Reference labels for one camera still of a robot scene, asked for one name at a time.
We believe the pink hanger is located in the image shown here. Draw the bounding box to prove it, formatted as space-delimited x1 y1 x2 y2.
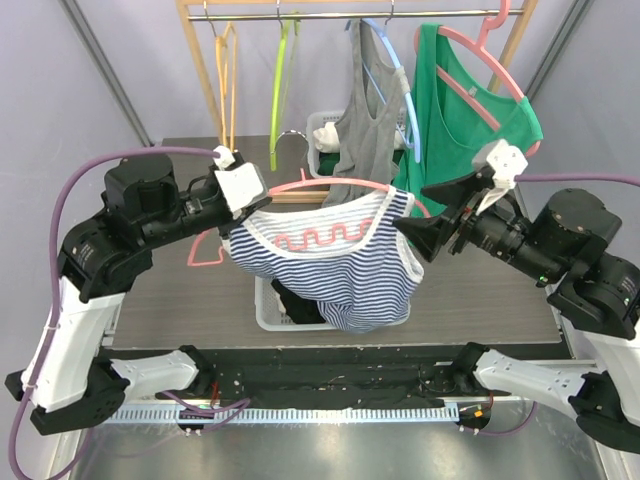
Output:
413 0 544 159
187 130 432 269

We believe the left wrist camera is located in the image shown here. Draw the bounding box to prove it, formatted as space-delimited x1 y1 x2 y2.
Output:
213 145 268 219

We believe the pink hanger under green top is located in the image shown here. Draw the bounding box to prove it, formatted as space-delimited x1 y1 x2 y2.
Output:
413 0 544 159

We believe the lime green hanger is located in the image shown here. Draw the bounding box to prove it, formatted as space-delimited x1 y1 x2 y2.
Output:
269 19 301 172

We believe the black tank top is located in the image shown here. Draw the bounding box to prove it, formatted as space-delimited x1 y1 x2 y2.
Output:
271 279 326 325

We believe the white plastic laundry basket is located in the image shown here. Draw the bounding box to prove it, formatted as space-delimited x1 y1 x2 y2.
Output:
255 273 412 333

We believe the green tank top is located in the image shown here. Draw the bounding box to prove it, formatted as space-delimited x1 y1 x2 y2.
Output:
392 23 543 215

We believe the white slotted cable duct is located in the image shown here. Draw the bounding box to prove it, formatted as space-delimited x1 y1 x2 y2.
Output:
107 403 459 425

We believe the wooden clothes rack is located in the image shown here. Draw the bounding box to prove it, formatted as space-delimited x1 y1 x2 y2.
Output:
174 0 539 206

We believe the yellow plastic hanger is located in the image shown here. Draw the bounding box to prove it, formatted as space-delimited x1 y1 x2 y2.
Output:
215 22 238 150

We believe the blue white striped tank top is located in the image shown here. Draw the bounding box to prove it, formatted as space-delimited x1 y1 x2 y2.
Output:
223 187 424 333

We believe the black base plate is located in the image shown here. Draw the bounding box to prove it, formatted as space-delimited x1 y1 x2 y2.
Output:
154 344 576 409

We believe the grey tank top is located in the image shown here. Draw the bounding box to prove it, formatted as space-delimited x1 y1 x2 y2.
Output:
333 20 406 184

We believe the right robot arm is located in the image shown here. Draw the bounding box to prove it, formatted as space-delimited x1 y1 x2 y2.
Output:
395 170 639 453

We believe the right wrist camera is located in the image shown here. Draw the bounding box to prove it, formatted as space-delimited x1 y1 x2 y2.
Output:
471 139 528 215

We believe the white cloth in back basket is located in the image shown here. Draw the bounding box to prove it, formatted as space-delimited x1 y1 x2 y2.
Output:
312 122 406 153

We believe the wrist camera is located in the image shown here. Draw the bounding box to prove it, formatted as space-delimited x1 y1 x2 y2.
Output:
471 139 528 215
213 145 268 219

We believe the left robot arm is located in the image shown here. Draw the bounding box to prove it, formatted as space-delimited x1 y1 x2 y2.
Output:
5 148 269 436

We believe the blue plastic hanger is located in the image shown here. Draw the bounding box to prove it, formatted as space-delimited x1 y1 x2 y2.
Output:
362 18 422 164

